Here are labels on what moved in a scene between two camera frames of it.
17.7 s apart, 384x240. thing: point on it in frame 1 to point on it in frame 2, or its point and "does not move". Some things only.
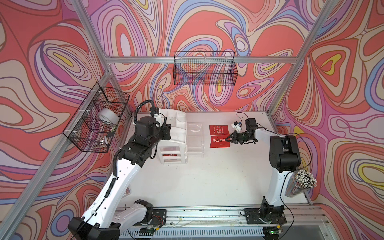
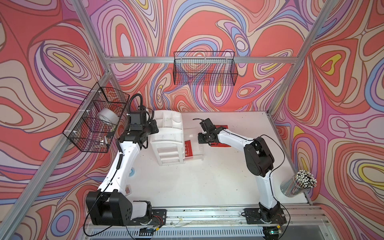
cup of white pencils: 300,181 does not move
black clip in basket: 110,134 does not move
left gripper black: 166,131 to 152,124
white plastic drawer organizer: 174,150 does not move
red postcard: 219,141 does not move
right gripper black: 235,138 to 201,141
